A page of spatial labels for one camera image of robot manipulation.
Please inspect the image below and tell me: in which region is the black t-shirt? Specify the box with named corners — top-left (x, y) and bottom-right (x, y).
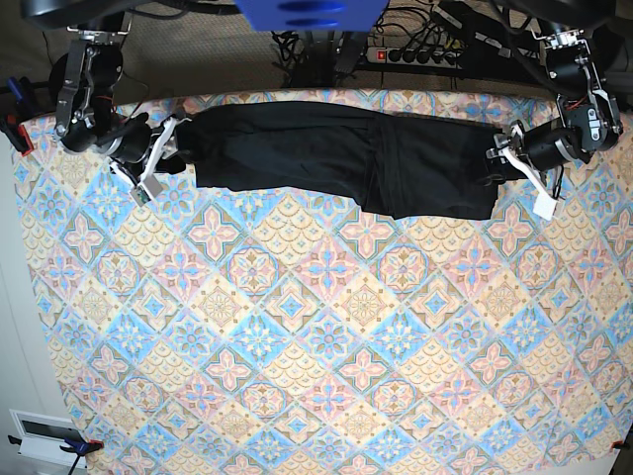
top-left (175, 102), bottom-right (515, 220)

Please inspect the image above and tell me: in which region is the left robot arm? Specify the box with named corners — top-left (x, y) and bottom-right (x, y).
top-left (501, 1), bottom-right (623, 171)

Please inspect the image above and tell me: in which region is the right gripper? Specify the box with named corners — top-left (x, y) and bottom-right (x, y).
top-left (106, 118), bottom-right (165, 173)

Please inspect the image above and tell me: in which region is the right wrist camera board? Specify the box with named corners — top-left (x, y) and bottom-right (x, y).
top-left (130, 182), bottom-right (163, 207)

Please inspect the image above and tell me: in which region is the red black clamp left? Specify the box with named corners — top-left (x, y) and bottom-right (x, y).
top-left (0, 115), bottom-right (34, 156)

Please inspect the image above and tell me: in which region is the white wall vent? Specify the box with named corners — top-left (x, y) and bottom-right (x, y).
top-left (9, 409), bottom-right (81, 468)

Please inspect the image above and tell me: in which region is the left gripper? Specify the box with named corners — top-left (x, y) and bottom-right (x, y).
top-left (513, 121), bottom-right (582, 171)

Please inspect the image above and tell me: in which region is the orange clamp bottom right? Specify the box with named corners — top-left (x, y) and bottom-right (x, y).
top-left (611, 440), bottom-right (631, 450)

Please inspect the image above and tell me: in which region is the white power strip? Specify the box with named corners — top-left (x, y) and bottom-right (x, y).
top-left (365, 47), bottom-right (459, 69)

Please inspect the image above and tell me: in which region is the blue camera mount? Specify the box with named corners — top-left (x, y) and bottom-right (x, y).
top-left (234, 0), bottom-right (389, 33)

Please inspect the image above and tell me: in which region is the patterned tablecloth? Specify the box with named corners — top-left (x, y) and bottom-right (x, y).
top-left (12, 118), bottom-right (632, 474)

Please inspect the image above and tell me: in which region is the blue clamp bottom left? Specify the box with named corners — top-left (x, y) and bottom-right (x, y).
top-left (7, 435), bottom-right (104, 474)

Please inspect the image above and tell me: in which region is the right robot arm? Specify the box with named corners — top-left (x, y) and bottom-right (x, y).
top-left (49, 25), bottom-right (160, 184)

